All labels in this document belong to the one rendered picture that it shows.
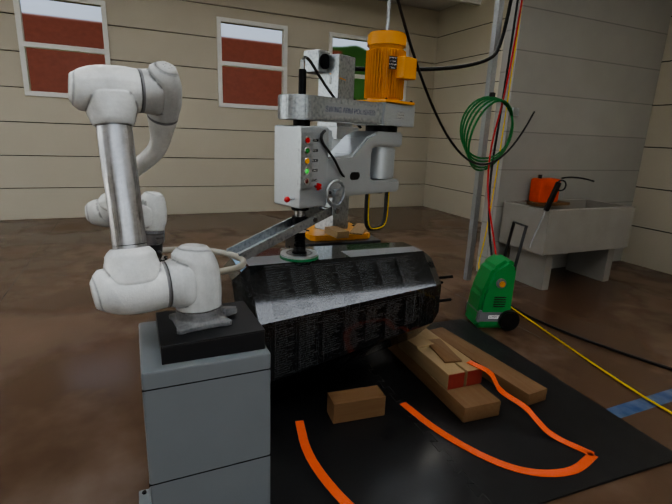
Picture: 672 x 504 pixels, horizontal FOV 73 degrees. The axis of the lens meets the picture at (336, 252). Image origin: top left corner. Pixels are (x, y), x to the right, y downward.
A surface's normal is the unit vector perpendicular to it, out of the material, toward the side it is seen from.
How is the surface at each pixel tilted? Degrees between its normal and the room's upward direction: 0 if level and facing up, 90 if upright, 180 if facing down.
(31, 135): 90
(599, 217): 90
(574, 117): 90
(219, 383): 90
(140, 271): 76
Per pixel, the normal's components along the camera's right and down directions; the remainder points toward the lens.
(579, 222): 0.40, 0.25
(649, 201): -0.92, 0.07
